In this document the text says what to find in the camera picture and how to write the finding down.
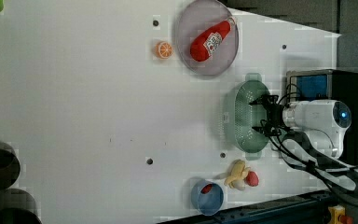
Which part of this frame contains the red strawberry toy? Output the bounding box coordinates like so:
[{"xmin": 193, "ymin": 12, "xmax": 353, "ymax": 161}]
[{"xmin": 246, "ymin": 171, "xmax": 259, "ymax": 187}]

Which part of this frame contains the white garlic toy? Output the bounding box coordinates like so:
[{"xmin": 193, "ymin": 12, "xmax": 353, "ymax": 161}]
[{"xmin": 232, "ymin": 180, "xmax": 245, "ymax": 191}]

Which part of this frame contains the orange slice toy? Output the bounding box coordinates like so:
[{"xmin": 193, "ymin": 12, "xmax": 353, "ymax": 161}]
[{"xmin": 155, "ymin": 41, "xmax": 173, "ymax": 59}]

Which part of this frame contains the black cylinder at corner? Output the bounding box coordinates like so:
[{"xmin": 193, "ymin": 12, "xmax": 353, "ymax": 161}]
[{"xmin": 0, "ymin": 189, "xmax": 43, "ymax": 224}]

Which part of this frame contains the blue plastic cup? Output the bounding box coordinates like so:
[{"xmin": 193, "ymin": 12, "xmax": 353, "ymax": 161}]
[{"xmin": 190, "ymin": 179, "xmax": 224, "ymax": 216}]

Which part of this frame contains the green plastic strainer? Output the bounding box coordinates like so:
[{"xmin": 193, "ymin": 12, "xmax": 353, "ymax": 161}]
[{"xmin": 223, "ymin": 73, "xmax": 269, "ymax": 161}]

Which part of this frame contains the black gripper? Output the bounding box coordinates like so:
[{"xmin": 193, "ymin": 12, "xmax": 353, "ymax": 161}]
[{"xmin": 249, "ymin": 95, "xmax": 282, "ymax": 136}]

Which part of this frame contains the grey round plate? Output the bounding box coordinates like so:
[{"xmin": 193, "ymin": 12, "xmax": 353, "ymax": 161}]
[{"xmin": 175, "ymin": 0, "xmax": 239, "ymax": 76}]

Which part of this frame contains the red ketchup bottle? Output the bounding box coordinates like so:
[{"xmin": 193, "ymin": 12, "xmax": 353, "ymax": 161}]
[{"xmin": 190, "ymin": 17, "xmax": 236, "ymax": 62}]

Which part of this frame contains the yellow banana toy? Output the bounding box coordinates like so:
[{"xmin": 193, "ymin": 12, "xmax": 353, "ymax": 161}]
[{"xmin": 224, "ymin": 160, "xmax": 250, "ymax": 187}]

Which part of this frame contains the red toy in cup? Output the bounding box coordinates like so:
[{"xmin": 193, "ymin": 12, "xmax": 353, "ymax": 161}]
[{"xmin": 201, "ymin": 184, "xmax": 213, "ymax": 194}]

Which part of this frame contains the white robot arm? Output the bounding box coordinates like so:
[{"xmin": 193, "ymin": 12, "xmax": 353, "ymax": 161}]
[{"xmin": 251, "ymin": 94, "xmax": 358, "ymax": 207}]

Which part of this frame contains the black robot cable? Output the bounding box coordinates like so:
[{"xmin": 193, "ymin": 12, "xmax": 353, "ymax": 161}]
[{"xmin": 259, "ymin": 83, "xmax": 358, "ymax": 208}]

